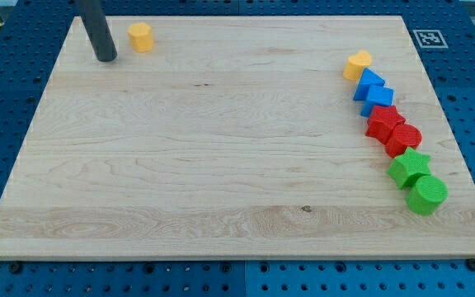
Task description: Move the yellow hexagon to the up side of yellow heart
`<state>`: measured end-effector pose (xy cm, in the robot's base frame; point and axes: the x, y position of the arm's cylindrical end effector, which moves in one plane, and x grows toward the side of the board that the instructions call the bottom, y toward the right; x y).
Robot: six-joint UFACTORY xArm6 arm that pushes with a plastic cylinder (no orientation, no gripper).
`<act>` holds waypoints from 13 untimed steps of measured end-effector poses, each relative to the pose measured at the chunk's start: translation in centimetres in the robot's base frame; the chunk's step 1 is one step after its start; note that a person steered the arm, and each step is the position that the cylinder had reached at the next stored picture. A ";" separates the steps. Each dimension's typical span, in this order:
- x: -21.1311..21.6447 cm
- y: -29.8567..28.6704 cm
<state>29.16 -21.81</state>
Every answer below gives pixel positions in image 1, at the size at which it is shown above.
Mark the yellow heart block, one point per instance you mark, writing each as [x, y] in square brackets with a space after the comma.
[356, 64]

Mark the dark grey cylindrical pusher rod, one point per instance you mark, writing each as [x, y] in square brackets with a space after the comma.
[98, 31]

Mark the yellow hexagon block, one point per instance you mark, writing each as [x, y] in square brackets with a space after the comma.
[141, 37]

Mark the blue cube block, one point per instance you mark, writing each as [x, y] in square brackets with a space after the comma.
[376, 96]

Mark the blue triangle block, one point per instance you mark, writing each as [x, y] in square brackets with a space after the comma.
[368, 78]

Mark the green star block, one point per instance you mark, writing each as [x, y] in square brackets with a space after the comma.
[406, 168]

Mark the green cylinder block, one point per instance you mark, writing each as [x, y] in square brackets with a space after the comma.
[427, 194]

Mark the light wooden board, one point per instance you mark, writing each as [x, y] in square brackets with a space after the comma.
[234, 138]

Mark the white fiducial marker tag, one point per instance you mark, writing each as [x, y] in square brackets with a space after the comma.
[430, 39]

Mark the red star block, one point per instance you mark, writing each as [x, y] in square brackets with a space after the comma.
[382, 121]

